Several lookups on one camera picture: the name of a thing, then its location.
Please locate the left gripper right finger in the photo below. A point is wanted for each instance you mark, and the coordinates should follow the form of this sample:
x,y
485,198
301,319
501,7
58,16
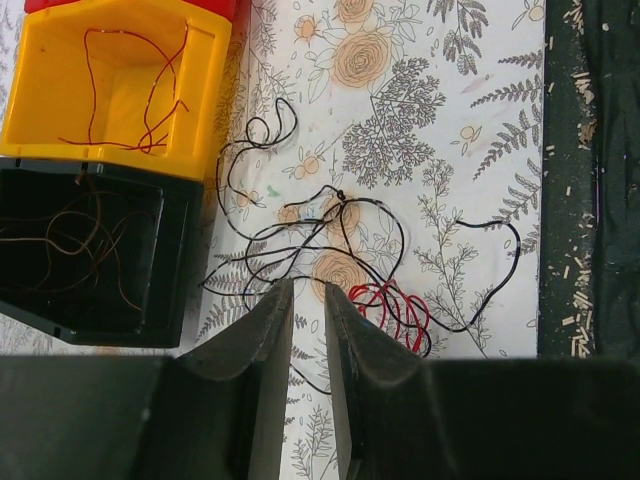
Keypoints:
x,y
398,415

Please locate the yellow bin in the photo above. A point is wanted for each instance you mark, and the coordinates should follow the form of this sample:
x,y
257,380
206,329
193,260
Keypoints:
x,y
126,83

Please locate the left black bin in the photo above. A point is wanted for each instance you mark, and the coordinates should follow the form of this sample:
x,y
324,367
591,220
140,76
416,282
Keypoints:
x,y
95,254

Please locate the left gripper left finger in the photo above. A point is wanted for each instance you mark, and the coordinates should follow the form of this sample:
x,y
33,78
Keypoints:
x,y
216,412

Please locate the floral table mat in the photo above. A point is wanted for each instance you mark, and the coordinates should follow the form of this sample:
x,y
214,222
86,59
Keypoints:
x,y
391,135

